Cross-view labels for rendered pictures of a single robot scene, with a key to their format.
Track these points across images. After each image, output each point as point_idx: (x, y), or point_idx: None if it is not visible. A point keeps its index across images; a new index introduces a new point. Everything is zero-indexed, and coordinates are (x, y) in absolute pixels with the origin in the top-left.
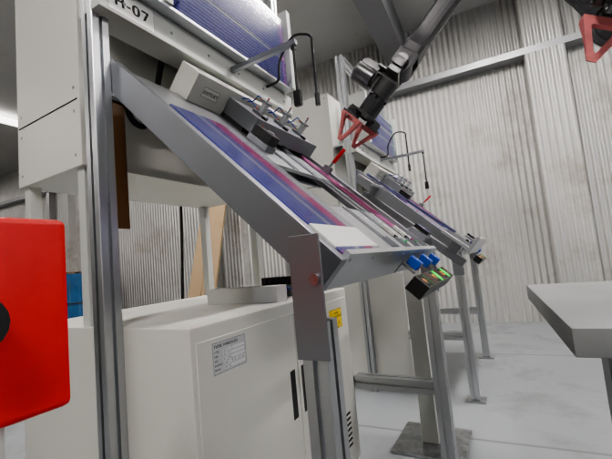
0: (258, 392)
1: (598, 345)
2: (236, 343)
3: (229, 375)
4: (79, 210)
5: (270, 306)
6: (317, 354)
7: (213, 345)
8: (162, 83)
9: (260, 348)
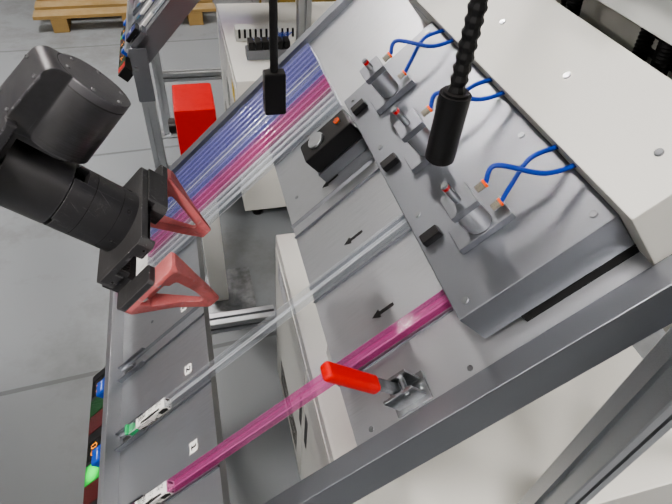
0: (288, 342)
1: None
2: (283, 288)
3: (281, 295)
4: None
5: (304, 326)
6: None
7: (278, 264)
8: None
9: (290, 324)
